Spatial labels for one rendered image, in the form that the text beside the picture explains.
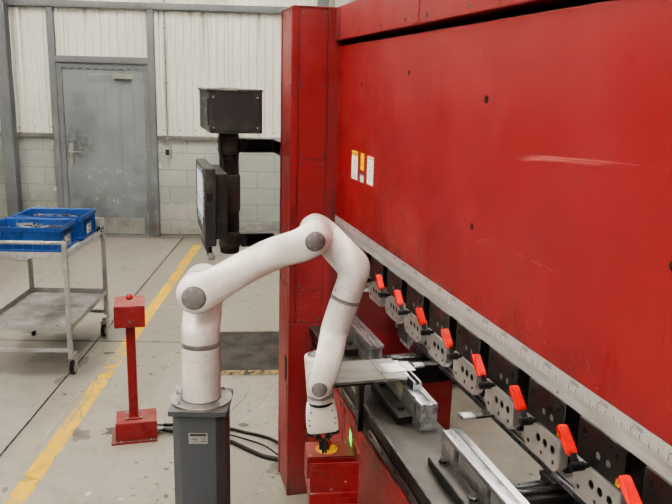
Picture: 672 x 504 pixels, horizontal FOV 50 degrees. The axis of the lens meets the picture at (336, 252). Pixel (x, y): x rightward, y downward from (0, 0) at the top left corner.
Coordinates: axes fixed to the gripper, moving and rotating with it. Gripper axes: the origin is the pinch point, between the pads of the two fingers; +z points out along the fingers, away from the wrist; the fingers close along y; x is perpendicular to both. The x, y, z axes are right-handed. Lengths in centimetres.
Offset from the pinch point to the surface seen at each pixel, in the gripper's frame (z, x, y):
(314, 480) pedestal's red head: 9.2, 4.7, 4.0
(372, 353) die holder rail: -7, -58, -26
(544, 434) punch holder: -36, 72, -44
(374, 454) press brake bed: 10.6, -9.3, -17.7
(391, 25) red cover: -130, -38, -35
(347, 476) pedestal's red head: 9.1, 4.8, -6.6
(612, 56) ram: -115, 81, -52
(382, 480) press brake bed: 15.2, -0.3, -18.6
